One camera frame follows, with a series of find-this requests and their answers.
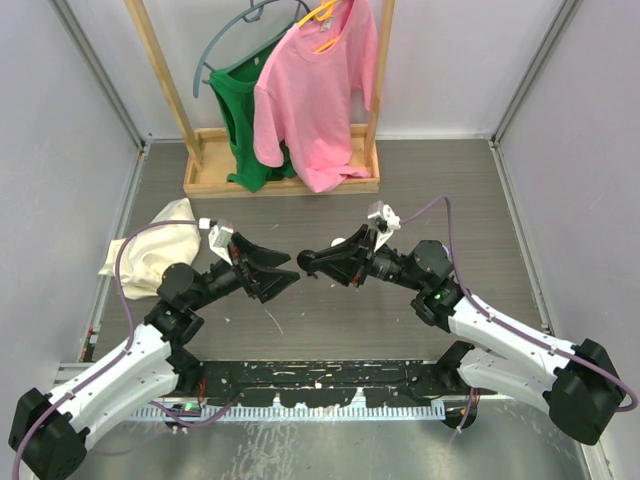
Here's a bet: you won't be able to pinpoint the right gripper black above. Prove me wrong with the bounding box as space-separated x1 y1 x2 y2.
311 223 425 292

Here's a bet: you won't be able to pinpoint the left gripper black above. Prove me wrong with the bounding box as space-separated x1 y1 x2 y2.
188 232 299 311

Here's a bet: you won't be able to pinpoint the black earbud case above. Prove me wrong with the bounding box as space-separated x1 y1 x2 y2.
297 250 319 275

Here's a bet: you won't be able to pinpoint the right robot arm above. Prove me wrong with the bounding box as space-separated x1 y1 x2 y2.
297 225 625 445

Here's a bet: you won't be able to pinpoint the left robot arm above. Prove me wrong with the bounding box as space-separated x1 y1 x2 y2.
8 232 300 479

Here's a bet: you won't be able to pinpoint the wooden clothes rack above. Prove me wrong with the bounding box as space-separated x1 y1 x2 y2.
123 0 396 200

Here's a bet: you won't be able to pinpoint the cream cloth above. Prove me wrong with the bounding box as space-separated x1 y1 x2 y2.
99 198 201 300

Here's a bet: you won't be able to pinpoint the pink t-shirt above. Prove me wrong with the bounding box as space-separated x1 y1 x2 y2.
254 1 378 193

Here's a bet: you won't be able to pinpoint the green t-shirt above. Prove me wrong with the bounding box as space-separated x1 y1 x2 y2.
208 25 296 193

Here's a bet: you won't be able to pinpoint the yellow clothes hanger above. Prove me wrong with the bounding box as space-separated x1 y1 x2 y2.
298 1 353 61

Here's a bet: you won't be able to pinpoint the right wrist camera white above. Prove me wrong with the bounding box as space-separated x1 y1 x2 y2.
367 200 401 251

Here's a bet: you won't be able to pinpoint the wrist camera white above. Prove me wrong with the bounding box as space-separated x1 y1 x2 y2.
198 217 234 265
367 200 401 251

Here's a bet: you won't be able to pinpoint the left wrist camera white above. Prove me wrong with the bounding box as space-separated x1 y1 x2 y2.
198 217 234 265

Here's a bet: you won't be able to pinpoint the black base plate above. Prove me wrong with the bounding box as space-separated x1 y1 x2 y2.
171 360 469 408

